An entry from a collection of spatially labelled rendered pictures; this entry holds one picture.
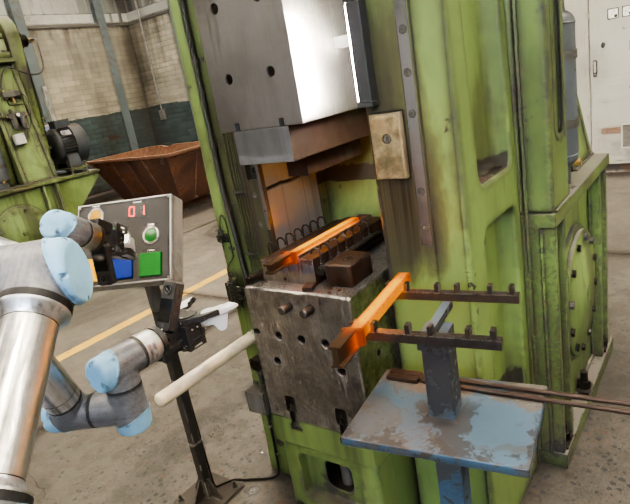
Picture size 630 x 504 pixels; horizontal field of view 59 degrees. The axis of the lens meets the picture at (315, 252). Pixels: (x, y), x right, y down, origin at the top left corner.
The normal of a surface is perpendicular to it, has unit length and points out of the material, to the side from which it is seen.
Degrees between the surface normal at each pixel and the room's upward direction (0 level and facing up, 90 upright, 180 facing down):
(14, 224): 87
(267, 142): 90
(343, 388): 90
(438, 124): 90
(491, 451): 0
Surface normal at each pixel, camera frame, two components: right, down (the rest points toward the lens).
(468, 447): -0.17, -0.94
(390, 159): -0.57, 0.33
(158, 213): -0.24, -0.19
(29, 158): 0.68, -0.10
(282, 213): 0.80, 0.04
